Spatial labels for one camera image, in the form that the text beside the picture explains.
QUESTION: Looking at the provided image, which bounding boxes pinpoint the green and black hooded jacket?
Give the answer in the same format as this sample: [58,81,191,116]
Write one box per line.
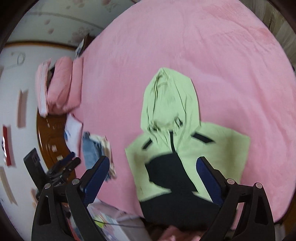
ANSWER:
[125,68,250,232]

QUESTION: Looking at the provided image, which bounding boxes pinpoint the pink fleece clothing of person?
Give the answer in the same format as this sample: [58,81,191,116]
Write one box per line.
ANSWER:
[159,226,204,241]

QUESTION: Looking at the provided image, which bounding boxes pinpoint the folded blue jeans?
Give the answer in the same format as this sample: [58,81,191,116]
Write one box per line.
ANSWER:
[82,132,104,169]

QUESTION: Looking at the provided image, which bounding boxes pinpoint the brown wooden headboard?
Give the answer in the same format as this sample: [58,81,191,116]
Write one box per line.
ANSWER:
[36,113,70,174]

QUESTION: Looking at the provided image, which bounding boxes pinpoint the folded cream garment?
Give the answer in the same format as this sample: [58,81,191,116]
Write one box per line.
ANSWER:
[91,135,117,182]

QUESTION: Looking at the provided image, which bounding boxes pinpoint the white printed sheet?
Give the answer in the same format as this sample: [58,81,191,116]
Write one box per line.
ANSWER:
[87,199,151,241]

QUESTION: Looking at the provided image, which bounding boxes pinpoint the folded pink quilt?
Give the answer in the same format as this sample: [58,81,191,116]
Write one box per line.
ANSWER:
[47,56,83,115]

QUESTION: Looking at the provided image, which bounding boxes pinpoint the pink pillow with white trim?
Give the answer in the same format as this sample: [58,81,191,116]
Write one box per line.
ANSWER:
[35,59,51,118]

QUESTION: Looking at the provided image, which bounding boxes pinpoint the pink plush bed blanket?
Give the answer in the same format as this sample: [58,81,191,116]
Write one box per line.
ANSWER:
[74,1,295,221]

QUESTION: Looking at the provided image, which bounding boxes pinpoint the floral sliding wardrobe doors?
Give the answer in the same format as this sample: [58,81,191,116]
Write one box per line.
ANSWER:
[6,1,137,47]

